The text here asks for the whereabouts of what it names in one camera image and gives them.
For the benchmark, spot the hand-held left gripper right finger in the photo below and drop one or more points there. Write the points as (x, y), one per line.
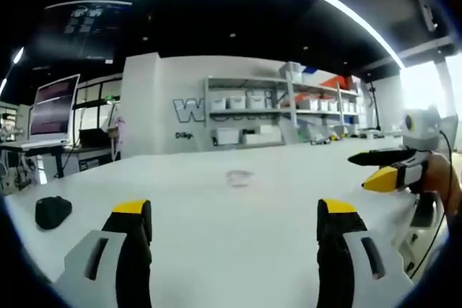
(346, 250)

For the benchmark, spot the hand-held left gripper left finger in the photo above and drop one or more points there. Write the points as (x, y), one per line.
(119, 250)

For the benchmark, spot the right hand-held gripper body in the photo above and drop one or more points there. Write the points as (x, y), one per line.
(422, 131)

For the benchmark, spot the clear resealable bag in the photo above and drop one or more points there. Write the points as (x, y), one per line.
(238, 178)

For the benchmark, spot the person's right hand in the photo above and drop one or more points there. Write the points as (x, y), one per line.
(438, 174)

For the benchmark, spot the black tripod stand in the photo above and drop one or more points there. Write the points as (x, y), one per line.
(374, 109)

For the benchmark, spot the black computer mouse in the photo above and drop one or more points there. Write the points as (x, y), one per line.
(52, 211)

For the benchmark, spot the grey metal storage shelf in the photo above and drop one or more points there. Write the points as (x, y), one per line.
(281, 109)

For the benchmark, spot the row of white storage bins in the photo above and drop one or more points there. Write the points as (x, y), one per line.
(281, 104)

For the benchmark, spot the black laptop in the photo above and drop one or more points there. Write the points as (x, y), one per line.
(93, 137)

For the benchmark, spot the standing desk with black legs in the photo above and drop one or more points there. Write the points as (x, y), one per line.
(36, 158)

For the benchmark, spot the white-framed computer monitor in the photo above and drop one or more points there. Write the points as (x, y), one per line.
(54, 109)

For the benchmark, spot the long ceiling light strip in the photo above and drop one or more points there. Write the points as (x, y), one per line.
(252, 1)

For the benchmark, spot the hanging dark screen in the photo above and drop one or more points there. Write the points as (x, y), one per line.
(81, 30)

